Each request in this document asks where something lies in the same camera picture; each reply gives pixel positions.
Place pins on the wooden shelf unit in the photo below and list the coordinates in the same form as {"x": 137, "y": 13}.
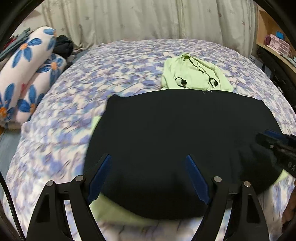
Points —
{"x": 267, "y": 25}

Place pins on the blue flower rolled blanket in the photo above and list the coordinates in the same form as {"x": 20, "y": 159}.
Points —
{"x": 28, "y": 75}

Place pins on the black garment by blanket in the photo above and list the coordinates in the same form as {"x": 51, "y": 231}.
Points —
{"x": 63, "y": 46}

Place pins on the pink boxes on shelf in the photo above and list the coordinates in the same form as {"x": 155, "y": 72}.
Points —
{"x": 279, "y": 43}

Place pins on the purple floral bed sheet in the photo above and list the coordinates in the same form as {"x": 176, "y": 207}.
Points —
{"x": 53, "y": 143}

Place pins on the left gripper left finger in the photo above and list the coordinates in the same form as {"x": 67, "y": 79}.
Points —
{"x": 50, "y": 221}

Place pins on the light blue mattress cover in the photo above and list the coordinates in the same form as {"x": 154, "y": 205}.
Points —
{"x": 8, "y": 145}

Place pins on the grey folded clothes pile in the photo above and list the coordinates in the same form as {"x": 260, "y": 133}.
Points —
{"x": 15, "y": 44}

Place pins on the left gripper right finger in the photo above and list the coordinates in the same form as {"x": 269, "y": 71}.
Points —
{"x": 246, "y": 218}

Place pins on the green and black hoodie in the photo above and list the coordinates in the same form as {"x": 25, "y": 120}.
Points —
{"x": 167, "y": 145}

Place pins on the person's right hand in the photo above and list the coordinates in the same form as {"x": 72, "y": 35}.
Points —
{"x": 289, "y": 211}

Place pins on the cream patterned curtain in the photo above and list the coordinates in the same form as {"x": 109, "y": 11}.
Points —
{"x": 230, "y": 23}

